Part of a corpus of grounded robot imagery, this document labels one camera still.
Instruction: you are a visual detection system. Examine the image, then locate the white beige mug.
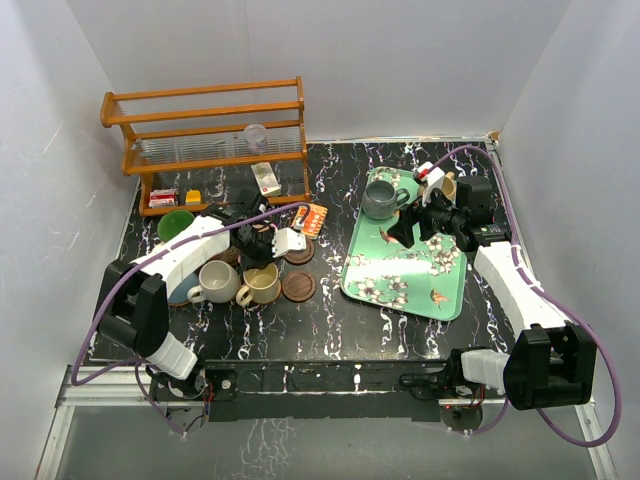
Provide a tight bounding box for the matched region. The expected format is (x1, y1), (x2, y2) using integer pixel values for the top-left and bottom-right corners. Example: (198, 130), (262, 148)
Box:
(187, 260), (241, 304)

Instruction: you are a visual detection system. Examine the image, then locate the clear plastic cup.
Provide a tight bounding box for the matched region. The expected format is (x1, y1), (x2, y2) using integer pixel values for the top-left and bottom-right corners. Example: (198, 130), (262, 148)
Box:
(244, 124), (268, 154)

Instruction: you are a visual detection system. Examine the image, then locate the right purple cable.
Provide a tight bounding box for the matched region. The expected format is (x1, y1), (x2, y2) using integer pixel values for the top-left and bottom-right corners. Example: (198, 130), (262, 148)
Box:
(424, 144), (624, 448)

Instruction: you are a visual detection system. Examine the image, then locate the yellow small block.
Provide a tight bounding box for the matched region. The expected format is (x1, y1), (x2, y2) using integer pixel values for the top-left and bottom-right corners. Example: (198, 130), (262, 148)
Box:
(185, 189), (202, 205)

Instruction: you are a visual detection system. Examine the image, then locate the green floral tray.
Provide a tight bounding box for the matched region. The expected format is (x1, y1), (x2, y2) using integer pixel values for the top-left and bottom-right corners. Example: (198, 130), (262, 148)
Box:
(340, 167), (475, 322)

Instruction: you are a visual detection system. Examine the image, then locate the purple cable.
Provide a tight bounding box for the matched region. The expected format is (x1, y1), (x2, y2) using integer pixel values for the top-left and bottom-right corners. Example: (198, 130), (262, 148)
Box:
(424, 144), (624, 448)
(69, 202), (311, 441)

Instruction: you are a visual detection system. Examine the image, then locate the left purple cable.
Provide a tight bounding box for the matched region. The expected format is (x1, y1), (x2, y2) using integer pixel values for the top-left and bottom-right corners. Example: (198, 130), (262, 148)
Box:
(69, 202), (311, 441)

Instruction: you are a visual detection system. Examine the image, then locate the grey mug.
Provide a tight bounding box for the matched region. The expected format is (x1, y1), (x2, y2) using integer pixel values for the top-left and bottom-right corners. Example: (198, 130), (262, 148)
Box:
(361, 180), (410, 221)

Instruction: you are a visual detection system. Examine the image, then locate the white green small box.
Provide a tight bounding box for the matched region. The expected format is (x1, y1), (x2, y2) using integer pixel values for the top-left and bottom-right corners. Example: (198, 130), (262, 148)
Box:
(251, 162), (281, 198)

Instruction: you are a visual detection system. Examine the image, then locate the pink mug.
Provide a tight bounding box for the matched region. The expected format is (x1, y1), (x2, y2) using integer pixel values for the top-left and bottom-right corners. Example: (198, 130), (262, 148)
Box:
(252, 224), (273, 235)

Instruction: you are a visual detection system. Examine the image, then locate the dark walnut coaster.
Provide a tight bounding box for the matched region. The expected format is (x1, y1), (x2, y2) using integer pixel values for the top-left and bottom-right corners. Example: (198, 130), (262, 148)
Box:
(285, 238), (315, 265)
(282, 270), (316, 303)

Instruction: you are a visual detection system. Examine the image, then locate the red white small box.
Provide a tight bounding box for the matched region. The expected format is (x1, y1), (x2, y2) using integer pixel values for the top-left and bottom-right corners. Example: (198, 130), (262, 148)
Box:
(148, 188), (179, 208)

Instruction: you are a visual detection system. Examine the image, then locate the yellow mug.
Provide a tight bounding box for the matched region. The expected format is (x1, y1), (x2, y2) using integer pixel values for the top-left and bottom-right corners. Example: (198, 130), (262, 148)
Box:
(235, 263), (281, 306)

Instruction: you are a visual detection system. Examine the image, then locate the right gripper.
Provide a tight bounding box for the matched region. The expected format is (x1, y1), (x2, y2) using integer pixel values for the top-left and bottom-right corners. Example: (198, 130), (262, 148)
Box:
(388, 182), (465, 248)

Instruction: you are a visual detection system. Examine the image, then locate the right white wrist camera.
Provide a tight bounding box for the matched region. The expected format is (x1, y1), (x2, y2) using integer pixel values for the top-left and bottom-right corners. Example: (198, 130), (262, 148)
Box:
(413, 161), (445, 206)

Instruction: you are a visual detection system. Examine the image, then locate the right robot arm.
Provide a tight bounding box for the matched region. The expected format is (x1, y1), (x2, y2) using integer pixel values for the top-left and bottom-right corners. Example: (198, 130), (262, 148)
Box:
(388, 176), (597, 410)

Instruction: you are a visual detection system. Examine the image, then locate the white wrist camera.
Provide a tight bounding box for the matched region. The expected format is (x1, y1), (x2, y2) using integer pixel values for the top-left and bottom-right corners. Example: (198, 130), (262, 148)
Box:
(271, 228), (306, 258)
(413, 161), (445, 206)

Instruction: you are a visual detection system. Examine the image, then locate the wooden shelf rack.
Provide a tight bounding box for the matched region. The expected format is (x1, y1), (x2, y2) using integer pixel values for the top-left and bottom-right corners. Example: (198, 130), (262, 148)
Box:
(100, 76), (311, 217)

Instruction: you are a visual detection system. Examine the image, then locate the orange patterned card pack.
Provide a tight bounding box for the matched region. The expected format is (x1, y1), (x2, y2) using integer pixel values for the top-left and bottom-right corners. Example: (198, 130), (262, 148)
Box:
(291, 204), (328, 240)

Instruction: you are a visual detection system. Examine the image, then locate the tan brown mug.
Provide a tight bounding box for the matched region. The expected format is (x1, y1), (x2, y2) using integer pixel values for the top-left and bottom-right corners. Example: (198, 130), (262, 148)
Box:
(440, 172), (457, 203)

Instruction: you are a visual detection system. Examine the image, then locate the blue mug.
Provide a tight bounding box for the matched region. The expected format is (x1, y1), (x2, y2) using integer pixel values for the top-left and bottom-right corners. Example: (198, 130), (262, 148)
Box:
(168, 273), (199, 306)

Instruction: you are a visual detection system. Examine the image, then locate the green mug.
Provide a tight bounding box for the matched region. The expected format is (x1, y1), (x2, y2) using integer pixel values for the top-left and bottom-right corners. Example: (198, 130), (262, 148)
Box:
(157, 210), (195, 242)

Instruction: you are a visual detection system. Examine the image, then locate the black front base frame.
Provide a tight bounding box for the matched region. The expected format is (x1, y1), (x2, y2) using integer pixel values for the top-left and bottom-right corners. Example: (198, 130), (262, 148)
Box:
(149, 357), (506, 425)

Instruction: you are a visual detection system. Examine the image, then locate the maroon mug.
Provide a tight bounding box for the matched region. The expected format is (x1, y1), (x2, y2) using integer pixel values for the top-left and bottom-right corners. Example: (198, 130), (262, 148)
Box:
(212, 247), (241, 266)

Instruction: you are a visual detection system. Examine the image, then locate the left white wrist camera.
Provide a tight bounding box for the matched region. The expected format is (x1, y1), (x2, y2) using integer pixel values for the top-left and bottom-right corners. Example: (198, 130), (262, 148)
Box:
(271, 228), (306, 258)

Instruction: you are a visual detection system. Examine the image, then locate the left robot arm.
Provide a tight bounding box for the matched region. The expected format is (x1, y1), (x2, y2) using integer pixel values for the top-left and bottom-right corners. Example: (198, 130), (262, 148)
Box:
(94, 188), (274, 399)

